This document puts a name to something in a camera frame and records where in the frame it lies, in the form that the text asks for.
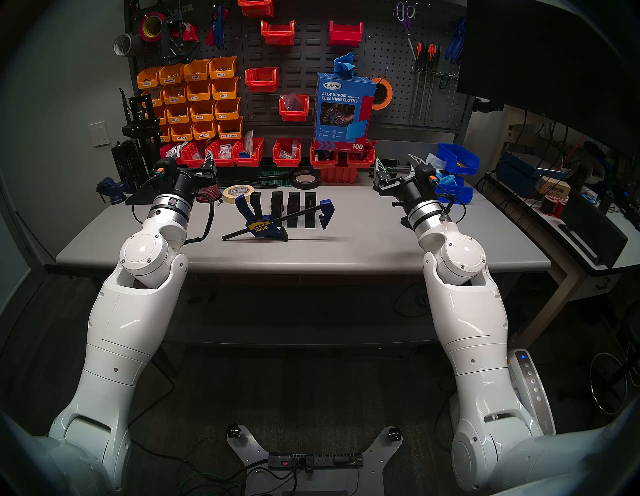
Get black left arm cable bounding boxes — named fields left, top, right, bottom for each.
left=184, top=192, right=216, bottom=246

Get blue handled pliers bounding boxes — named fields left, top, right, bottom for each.
left=444, top=17, right=467, bottom=63

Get dark green C-clamp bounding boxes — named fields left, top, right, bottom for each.
left=160, top=2, right=201, bottom=65

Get black power strip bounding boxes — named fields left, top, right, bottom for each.
left=268, top=452, right=364, bottom=471

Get white air purifier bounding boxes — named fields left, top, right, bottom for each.
left=502, top=348, right=557, bottom=437

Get green cutting mat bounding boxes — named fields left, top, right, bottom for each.
left=218, top=168, right=295, bottom=187

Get blue bench vise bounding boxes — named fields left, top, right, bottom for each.
left=95, top=177, right=130, bottom=205

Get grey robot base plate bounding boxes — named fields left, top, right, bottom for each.
left=226, top=424, right=404, bottom=496

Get dark grey pegboard panel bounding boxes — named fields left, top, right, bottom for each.
left=125, top=0, right=473, bottom=133

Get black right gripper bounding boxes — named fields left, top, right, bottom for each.
left=373, top=154, right=426, bottom=206

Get white side desk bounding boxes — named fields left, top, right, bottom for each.
left=480, top=170, right=640, bottom=351

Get black monitor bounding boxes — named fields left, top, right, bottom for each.
left=456, top=0, right=640, bottom=156

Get blue bar clamp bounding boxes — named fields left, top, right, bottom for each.
left=221, top=193, right=335, bottom=243

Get purple handled scissors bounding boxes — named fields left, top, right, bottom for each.
left=393, top=0, right=417, bottom=32

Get orange tape roll on pegboard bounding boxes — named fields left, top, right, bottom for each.
left=370, top=77, right=394, bottom=111

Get beige masking tape roll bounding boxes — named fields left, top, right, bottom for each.
left=222, top=184, right=256, bottom=204

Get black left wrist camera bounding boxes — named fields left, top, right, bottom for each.
left=151, top=157, right=180, bottom=183

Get cardboard box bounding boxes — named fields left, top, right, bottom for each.
left=535, top=176, right=572, bottom=197

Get red tape roll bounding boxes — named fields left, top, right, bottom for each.
left=139, top=12, right=167, bottom=42

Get blue cleaning cloths box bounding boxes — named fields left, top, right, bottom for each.
left=312, top=72, right=377, bottom=152

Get black laptop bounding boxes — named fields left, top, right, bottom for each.
left=559, top=192, right=629, bottom=269

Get blue crate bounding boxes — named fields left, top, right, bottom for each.
left=496, top=150, right=568, bottom=198

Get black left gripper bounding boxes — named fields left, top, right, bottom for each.
left=172, top=149, right=220, bottom=202

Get grey duct tape roll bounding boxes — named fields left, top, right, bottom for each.
left=113, top=33, right=146, bottom=57

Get black metal stand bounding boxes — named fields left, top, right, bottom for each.
left=119, top=88, right=168, bottom=206

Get orange black screwdriver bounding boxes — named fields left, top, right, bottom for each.
left=409, top=42, right=425, bottom=125
left=420, top=43, right=436, bottom=123
left=429, top=44, right=443, bottom=121

